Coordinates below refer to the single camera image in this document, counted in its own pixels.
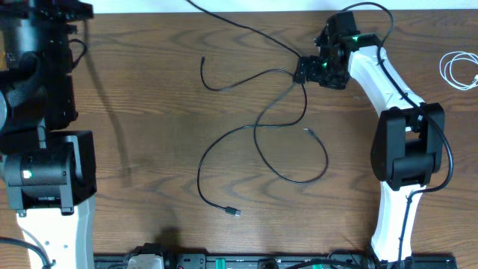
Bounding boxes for white USB cable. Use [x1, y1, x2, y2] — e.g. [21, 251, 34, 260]
[438, 50, 478, 92]

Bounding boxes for thick black USB cable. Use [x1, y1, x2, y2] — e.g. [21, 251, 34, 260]
[185, 0, 309, 217]

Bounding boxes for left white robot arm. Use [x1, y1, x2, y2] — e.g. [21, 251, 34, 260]
[1, 1, 96, 268]

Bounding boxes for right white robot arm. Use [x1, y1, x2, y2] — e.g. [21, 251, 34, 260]
[294, 31, 453, 268]

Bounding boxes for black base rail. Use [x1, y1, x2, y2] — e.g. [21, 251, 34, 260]
[93, 244, 458, 269]

